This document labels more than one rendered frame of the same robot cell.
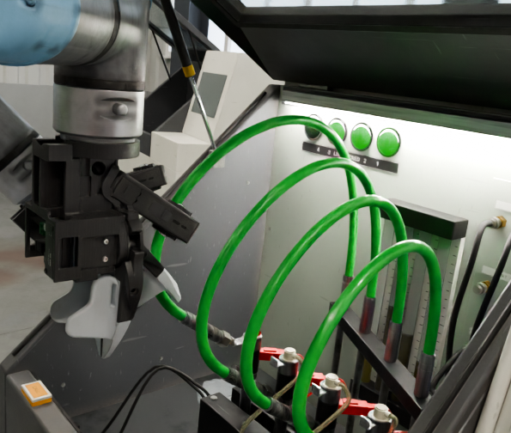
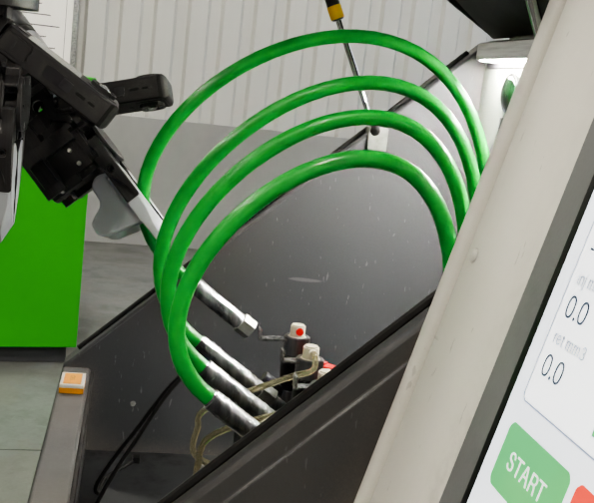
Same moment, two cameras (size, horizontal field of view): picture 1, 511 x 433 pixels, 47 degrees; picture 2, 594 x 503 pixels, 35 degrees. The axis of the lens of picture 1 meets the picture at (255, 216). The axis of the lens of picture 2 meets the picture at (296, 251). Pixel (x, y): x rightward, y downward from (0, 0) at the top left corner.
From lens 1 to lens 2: 0.52 m
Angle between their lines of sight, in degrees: 30
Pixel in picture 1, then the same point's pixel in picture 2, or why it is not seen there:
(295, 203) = not seen: hidden behind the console
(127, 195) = (15, 51)
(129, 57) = not seen: outside the picture
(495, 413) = (409, 382)
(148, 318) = (257, 346)
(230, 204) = (396, 207)
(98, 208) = not seen: outside the picture
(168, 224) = (70, 97)
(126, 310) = (1, 179)
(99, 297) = not seen: outside the picture
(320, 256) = not seen: hidden behind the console
